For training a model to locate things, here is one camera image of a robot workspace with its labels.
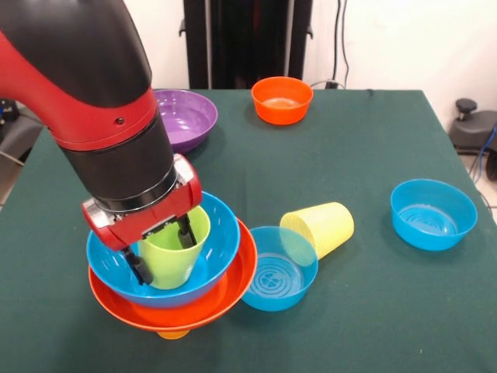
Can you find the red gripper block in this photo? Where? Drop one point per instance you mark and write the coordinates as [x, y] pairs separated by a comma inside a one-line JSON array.
[[155, 217]]

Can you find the green cup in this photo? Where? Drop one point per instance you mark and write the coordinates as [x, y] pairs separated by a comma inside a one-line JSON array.
[[171, 268]]

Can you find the large deep blue bowl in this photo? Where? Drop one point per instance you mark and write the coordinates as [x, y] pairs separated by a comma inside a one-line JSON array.
[[221, 241]]

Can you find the large orange bowl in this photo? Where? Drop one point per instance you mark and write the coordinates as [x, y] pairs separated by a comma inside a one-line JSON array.
[[233, 287]]

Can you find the yellow cup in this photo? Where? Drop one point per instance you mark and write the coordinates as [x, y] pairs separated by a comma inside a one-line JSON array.
[[330, 225]]

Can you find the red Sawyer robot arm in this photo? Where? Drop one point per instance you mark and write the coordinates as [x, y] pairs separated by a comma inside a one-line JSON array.
[[97, 97]]

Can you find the orange cup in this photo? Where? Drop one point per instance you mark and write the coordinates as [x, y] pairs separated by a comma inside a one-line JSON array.
[[172, 335]]

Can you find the purple bowl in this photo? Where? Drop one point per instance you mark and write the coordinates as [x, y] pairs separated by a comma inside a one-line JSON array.
[[190, 120]]

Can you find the small red-orange bowl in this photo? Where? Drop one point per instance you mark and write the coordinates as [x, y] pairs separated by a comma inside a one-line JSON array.
[[281, 110]]

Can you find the black equipment box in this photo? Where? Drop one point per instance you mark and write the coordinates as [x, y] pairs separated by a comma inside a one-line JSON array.
[[5, 110]]

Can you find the dark green table cloth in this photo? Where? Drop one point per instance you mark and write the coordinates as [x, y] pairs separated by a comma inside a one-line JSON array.
[[349, 136]]

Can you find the black pedestal foot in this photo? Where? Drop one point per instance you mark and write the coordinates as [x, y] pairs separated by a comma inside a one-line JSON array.
[[473, 132], [19, 134]]

